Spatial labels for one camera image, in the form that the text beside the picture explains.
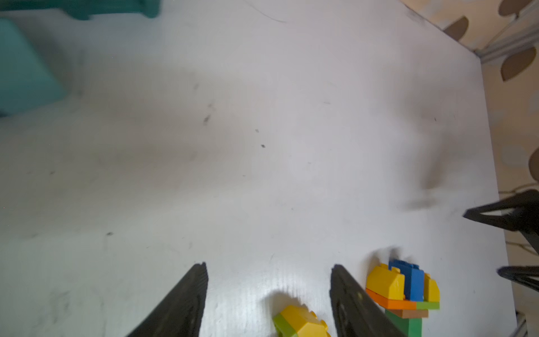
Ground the blue lego brick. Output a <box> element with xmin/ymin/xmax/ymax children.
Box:
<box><xmin>389</xmin><ymin>259</ymin><xmax>425</xmax><ymax>302</ymax></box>

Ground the brown orange lego stack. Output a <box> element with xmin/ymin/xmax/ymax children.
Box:
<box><xmin>388</xmin><ymin>310</ymin><xmax>429</xmax><ymax>319</ymax></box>

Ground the teal USB wall charger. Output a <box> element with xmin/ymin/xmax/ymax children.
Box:
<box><xmin>1</xmin><ymin>18</ymin><xmax>65</xmax><ymax>117</ymax></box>

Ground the lime green lego plate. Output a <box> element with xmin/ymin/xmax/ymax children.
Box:
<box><xmin>272</xmin><ymin>314</ymin><xmax>298</xmax><ymax>337</ymax></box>
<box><xmin>415</xmin><ymin>301</ymin><xmax>440</xmax><ymax>310</ymax></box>

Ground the yellow lego brick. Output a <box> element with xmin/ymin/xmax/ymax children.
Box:
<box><xmin>366</xmin><ymin>263</ymin><xmax>406</xmax><ymax>300</ymax></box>
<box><xmin>280</xmin><ymin>306</ymin><xmax>330</xmax><ymax>337</ymax></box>
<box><xmin>423</xmin><ymin>273</ymin><xmax>441</xmax><ymax>303</ymax></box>

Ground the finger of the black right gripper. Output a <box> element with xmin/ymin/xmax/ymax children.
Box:
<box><xmin>497</xmin><ymin>266</ymin><xmax>539</xmax><ymax>292</ymax></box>
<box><xmin>463</xmin><ymin>190</ymin><xmax>538</xmax><ymax>232</ymax></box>

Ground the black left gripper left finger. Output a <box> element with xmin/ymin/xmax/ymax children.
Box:
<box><xmin>129</xmin><ymin>263</ymin><xmax>209</xmax><ymax>337</ymax></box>

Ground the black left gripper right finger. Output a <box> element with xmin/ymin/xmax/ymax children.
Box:
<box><xmin>329</xmin><ymin>264</ymin><xmax>404</xmax><ymax>337</ymax></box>

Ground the orange lego plate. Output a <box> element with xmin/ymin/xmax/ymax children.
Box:
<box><xmin>366</xmin><ymin>289</ymin><xmax>417</xmax><ymax>310</ymax></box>

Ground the green lego cube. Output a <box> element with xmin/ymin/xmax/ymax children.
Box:
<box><xmin>385</xmin><ymin>310</ymin><xmax>422</xmax><ymax>337</ymax></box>

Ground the green plastic tool case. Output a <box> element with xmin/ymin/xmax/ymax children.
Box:
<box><xmin>1</xmin><ymin>0</ymin><xmax>161</xmax><ymax>21</ymax></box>

